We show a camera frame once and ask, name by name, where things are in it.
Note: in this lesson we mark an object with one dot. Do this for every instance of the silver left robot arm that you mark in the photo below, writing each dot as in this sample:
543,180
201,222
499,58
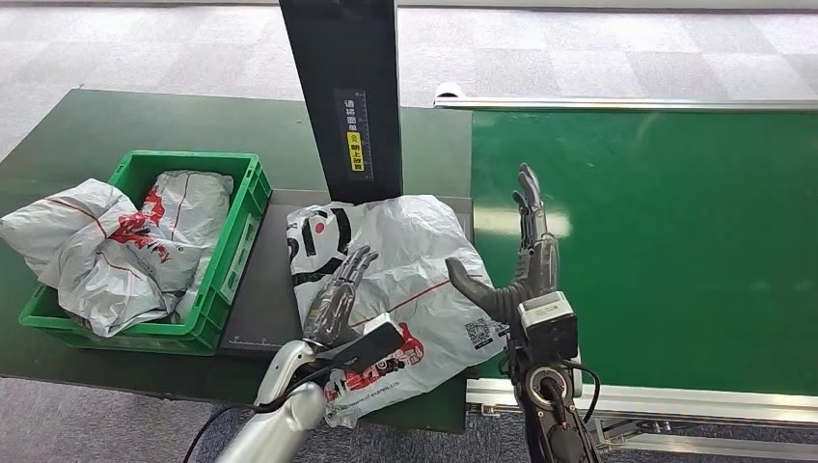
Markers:
281,415

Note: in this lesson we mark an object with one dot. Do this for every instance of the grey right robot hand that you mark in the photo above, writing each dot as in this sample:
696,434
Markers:
533,268

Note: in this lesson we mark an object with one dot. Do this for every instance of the black inbound scanner machine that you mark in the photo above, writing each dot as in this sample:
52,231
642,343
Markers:
345,76

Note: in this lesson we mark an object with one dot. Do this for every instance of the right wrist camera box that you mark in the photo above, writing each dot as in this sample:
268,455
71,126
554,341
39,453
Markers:
546,323

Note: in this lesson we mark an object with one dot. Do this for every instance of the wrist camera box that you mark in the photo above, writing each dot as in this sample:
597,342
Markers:
546,323
370,345

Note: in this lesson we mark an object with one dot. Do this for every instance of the green conveyor belt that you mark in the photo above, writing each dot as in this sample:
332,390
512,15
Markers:
671,243

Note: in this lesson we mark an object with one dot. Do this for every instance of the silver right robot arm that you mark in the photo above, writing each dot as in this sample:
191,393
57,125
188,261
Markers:
553,409

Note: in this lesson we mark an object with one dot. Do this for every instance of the green plastic crate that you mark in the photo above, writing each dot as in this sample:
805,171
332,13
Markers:
243,211

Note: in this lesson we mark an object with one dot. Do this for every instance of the crumpled grey courier bag package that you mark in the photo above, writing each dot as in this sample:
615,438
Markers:
83,255

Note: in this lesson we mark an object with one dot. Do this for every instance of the flat grey courier bag package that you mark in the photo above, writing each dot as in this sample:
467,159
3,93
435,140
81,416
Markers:
198,204

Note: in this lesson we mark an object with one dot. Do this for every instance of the white SF courier bag package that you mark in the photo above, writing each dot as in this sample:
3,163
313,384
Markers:
409,255

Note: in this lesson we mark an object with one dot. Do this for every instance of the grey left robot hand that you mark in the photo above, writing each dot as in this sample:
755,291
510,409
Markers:
332,307

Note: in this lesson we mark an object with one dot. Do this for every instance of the thin aluminium conveyor side rail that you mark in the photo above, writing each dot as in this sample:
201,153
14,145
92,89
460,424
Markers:
607,103

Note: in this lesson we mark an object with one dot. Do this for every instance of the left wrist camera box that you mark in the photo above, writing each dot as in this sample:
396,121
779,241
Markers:
370,345

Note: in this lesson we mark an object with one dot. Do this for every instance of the wide aluminium conveyor side rail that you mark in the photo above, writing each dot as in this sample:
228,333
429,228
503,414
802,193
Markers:
703,409

